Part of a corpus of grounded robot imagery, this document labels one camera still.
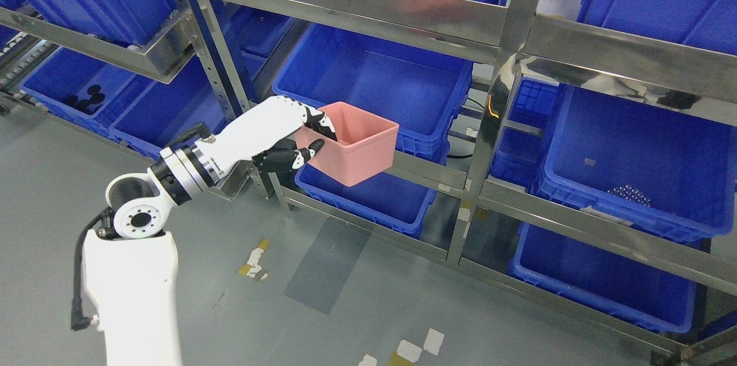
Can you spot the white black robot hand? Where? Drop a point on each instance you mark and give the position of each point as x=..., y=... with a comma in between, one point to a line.
x=254, y=136

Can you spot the pink plastic storage box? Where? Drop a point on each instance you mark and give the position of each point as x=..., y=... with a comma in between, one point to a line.
x=364, y=146

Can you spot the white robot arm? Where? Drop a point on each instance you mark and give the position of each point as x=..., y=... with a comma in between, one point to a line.
x=125, y=264

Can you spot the blue shelf bin lower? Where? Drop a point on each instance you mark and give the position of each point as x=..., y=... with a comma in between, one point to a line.
x=387, y=200

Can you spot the blue shelf bin middle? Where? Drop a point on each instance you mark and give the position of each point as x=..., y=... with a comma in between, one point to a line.
x=420, y=90

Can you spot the blue shelf bin far left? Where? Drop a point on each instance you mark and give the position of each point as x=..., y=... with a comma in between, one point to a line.
x=83, y=90

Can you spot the steel shelf rack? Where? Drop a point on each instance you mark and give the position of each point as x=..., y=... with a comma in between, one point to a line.
x=291, y=281

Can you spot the blue shelf bin bottom right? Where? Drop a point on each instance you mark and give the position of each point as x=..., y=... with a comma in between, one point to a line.
x=631, y=291

